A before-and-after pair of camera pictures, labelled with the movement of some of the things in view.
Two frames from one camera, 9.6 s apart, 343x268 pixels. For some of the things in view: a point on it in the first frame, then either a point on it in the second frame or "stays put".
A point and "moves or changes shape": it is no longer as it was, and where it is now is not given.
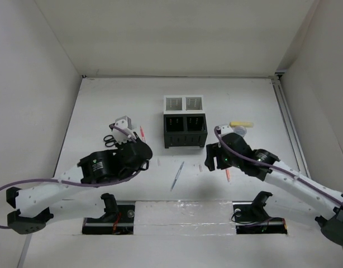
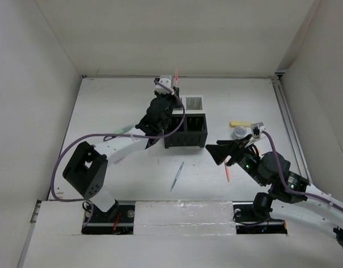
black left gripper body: (122, 146) -> (172, 104)
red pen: (142, 133) moves or changes shape
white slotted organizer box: (184, 104) stays put
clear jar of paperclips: (240, 130) stays put
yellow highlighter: (240, 123) stays put
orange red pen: (228, 174) stays put
